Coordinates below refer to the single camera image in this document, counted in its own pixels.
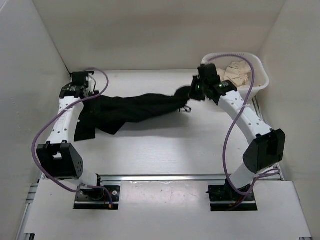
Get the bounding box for black trousers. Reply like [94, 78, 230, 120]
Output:
[74, 85, 191, 142]

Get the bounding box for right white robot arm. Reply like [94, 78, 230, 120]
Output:
[189, 63, 286, 200]

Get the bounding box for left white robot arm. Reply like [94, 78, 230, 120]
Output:
[32, 71, 105, 200]

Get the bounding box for beige trousers in basket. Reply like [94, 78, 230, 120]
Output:
[217, 60, 252, 88]

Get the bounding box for white plastic basket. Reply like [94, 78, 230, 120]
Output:
[201, 52, 270, 101]

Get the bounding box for white front cover board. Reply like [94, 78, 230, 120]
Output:
[24, 180, 311, 240]

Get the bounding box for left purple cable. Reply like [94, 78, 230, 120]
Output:
[32, 67, 118, 210]

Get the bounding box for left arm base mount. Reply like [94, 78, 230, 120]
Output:
[73, 181, 121, 210]

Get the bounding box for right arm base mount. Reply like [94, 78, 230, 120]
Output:
[206, 181, 258, 212]

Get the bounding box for aluminium frame rail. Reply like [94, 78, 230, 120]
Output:
[14, 69, 313, 240]

